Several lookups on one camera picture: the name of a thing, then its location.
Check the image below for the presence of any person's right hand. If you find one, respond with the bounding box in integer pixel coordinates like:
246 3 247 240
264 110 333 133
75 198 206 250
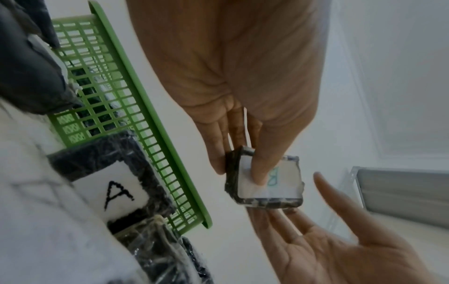
247 171 439 284

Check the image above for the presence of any person's left hand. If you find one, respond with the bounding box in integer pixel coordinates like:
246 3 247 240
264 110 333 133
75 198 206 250
124 0 334 186

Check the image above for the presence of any black packet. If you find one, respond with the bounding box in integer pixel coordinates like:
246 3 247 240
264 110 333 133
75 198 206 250
224 146 305 209

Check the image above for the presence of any green plastic mesh basket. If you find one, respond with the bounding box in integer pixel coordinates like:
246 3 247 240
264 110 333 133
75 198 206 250
47 0 214 233

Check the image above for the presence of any pile of black packets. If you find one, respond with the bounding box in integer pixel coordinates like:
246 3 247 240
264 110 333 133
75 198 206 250
0 0 215 284

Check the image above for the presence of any grey metal rack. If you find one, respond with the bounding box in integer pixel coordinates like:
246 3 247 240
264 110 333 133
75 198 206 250
329 166 449 231

